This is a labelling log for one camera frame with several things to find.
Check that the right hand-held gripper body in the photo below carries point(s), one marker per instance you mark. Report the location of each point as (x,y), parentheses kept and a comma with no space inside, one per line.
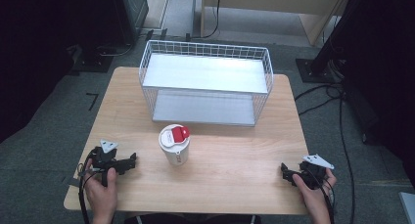
(313,171)

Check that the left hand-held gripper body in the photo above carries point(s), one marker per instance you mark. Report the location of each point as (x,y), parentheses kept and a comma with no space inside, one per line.
(105,156)

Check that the white cup with red lid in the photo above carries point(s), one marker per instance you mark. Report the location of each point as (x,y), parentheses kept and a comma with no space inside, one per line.
(175,149)

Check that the person's right hand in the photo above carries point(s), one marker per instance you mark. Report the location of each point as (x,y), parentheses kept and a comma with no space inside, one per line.
(312,198)

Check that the person's left hand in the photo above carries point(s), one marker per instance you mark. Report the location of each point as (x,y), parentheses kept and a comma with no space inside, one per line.
(101,194)

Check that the pale grey box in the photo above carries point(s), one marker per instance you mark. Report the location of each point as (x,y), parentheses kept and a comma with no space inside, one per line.
(408,207)

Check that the dark curtain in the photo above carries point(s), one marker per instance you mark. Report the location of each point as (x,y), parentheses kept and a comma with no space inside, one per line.
(385,70)
(32,54)

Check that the black metal stand with base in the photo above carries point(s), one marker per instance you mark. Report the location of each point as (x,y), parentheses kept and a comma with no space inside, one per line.
(329,44)

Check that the black cabinet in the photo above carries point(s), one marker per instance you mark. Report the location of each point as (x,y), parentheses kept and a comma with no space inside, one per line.
(132,12)

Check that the light wooden furniture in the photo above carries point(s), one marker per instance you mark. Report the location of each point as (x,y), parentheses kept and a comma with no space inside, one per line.
(277,2)

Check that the black floor base plate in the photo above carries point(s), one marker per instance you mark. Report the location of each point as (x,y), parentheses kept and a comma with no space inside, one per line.
(93,62)

